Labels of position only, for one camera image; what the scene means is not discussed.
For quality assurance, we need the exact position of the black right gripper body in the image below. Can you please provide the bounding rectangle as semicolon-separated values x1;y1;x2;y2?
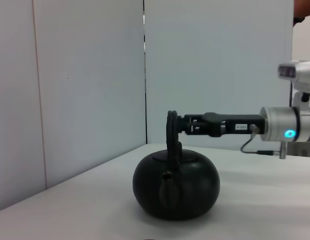
203;112;267;139

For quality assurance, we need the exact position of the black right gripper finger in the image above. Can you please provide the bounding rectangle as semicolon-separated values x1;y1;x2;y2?
178;116;205;136
183;113;205;121

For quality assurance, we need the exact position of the black round teapot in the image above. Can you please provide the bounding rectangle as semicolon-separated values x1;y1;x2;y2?
132;109;221;221

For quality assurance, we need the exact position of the dark object behind panel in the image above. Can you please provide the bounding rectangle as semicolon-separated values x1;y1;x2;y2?
292;0;310;26

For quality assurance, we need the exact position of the right gripper cable with connector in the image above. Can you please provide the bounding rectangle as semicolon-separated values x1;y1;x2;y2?
240;123;288;160

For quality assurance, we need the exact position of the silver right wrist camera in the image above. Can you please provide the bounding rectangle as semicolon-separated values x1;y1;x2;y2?
277;60;310;108

